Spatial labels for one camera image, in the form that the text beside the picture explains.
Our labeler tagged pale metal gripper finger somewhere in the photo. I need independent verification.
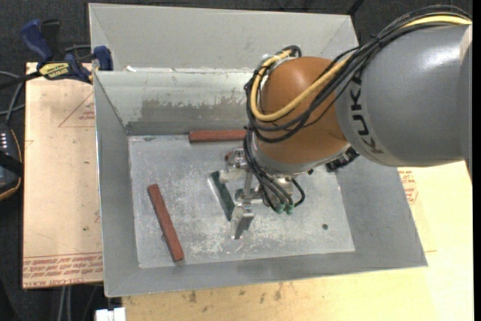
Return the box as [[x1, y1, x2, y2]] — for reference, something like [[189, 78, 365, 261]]
[[219, 148, 249, 182], [231, 200, 255, 240]]

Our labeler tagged dark green flat block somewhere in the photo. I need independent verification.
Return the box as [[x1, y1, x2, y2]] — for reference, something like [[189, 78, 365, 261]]
[[209, 171, 236, 223]]

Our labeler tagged red-brown flat block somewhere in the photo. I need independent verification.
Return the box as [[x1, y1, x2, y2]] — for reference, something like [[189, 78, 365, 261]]
[[147, 183, 186, 263], [188, 129, 248, 144]]

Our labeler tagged grey metal bin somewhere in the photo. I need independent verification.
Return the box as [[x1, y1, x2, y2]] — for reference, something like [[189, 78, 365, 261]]
[[88, 2, 428, 298]]

